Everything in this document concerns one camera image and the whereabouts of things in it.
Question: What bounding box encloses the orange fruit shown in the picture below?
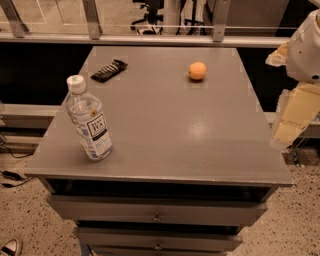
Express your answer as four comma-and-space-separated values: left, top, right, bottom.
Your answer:
189, 62, 207, 80

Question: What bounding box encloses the black power adapter cable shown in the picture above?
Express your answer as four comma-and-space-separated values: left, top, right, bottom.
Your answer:
0, 146, 34, 189

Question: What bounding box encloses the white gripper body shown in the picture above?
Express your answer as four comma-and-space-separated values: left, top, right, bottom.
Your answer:
286, 10, 320, 83

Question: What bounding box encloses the black snack bar wrapper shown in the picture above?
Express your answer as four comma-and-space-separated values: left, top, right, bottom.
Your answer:
91, 59, 128, 83

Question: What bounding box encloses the white sneaker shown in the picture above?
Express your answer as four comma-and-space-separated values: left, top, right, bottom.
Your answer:
0, 239, 22, 256

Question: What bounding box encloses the black office chair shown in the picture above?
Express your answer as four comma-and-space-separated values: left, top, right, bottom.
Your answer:
130, 0, 164, 35

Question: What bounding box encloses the clear plastic water bottle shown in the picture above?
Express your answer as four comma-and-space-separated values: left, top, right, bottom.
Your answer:
66, 75, 112, 161

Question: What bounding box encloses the grey drawer cabinet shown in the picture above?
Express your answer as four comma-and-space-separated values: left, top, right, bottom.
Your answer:
26, 46, 292, 256

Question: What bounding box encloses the metal railing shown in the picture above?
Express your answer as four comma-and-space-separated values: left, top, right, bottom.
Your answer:
0, 0, 289, 48

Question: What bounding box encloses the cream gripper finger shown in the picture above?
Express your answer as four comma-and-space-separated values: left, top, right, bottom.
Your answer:
270, 82, 320, 149
265, 42, 289, 67

